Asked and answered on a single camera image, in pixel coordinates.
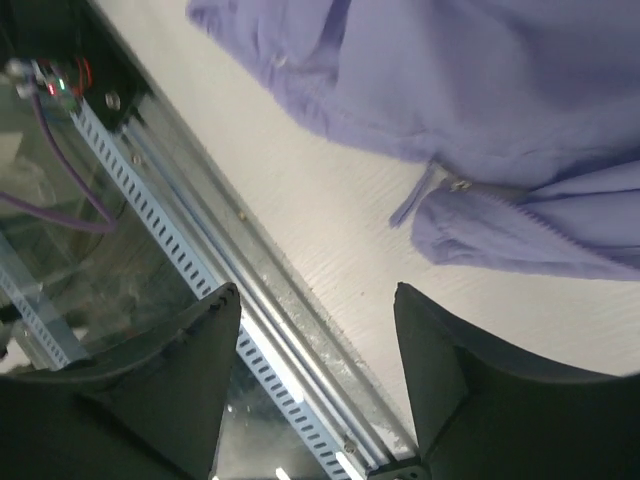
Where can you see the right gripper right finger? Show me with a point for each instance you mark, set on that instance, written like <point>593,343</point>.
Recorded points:
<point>484,408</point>

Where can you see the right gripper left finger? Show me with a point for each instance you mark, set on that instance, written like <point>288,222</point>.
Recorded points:
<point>148,408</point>

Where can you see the lavender zip jacket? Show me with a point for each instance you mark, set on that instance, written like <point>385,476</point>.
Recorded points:
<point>524,114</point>

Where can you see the small electronics board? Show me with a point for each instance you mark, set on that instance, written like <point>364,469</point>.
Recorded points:
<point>58,82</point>

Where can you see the aluminium mounting rail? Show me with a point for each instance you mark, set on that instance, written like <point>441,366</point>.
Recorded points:
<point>313,380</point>

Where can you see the blue slotted cable duct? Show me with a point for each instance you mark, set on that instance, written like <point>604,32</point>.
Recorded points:
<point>70,294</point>

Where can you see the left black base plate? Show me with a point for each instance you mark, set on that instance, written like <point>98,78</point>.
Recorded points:
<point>113,86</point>

